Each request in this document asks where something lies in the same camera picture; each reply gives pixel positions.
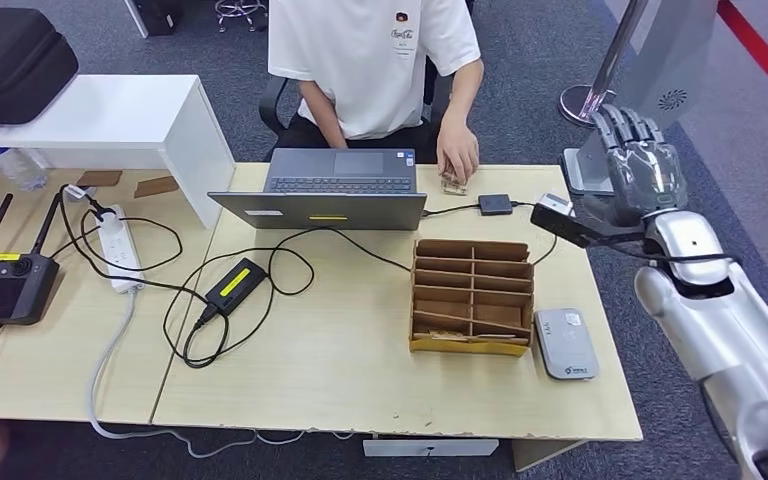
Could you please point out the grey card reader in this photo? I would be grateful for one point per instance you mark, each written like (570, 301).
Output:
(566, 344)

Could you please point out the grey laptop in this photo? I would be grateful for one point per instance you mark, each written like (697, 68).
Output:
(331, 212)

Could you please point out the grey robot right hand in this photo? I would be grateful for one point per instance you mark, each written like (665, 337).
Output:
(642, 179)

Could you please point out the person's left forearm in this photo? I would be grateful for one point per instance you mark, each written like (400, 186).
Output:
(467, 89)

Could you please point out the white furniture leg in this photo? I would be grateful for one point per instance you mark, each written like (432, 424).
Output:
(135, 16)

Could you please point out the white under-desk bracket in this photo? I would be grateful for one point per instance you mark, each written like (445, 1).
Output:
(424, 448)

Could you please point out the grey kiosk stand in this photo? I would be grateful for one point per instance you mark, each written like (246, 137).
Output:
(669, 66)

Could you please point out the person's right forearm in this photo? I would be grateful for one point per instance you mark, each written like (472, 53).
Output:
(321, 112)

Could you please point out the brown cardboard piece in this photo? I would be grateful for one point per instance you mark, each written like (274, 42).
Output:
(99, 179)
(157, 187)

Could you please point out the cardboard slotted organizer box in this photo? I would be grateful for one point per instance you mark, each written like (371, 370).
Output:
(467, 346)

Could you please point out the black yellow-labelled power adapter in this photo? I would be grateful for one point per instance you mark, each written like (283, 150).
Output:
(236, 285)

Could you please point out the wooden desk leg panel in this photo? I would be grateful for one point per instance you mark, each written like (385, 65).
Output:
(543, 454)

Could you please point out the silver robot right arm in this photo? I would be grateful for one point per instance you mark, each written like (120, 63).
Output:
(722, 331)

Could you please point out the clear plastic water bottle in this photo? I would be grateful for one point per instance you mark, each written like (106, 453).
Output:
(16, 169)

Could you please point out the white card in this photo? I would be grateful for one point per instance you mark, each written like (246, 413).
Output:
(495, 336)

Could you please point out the black carrying case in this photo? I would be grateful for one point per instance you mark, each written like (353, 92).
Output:
(6, 60)

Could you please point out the black remote controller with antennas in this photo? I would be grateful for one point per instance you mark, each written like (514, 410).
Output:
(0, 291)

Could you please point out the chrome chair base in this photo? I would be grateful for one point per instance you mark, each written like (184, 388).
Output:
(239, 10)

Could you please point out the person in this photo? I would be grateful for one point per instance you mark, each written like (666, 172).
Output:
(371, 66)

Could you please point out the person's left hand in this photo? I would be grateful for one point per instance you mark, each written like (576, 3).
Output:
(457, 149)

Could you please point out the black office chair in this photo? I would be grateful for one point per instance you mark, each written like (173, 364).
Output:
(271, 106)

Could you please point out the white desk shelf riser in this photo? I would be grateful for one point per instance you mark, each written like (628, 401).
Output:
(92, 112)

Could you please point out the white power strip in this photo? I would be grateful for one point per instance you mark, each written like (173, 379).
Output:
(120, 258)

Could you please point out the black cabinet box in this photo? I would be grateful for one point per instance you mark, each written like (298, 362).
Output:
(160, 16)

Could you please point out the small black USB hub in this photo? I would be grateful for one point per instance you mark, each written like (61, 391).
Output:
(495, 204)

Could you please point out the chrome stanchion post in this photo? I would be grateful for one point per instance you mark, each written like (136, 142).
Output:
(583, 106)

